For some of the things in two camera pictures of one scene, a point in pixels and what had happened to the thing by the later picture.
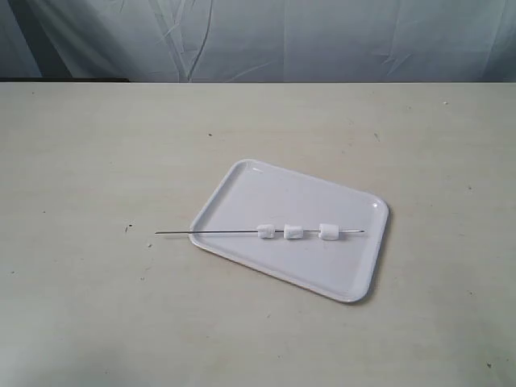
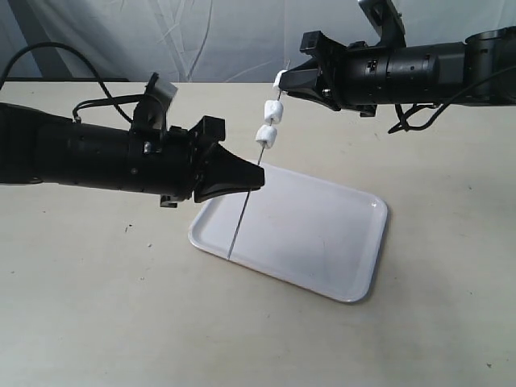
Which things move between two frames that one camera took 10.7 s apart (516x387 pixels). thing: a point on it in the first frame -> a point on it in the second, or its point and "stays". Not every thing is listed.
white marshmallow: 293,232 -> 273,111
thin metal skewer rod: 243,232 -> 230,251
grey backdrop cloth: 260,40 stays
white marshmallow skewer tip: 328,232 -> 277,78
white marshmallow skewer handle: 266,230 -> 267,135
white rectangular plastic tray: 254,193 stays
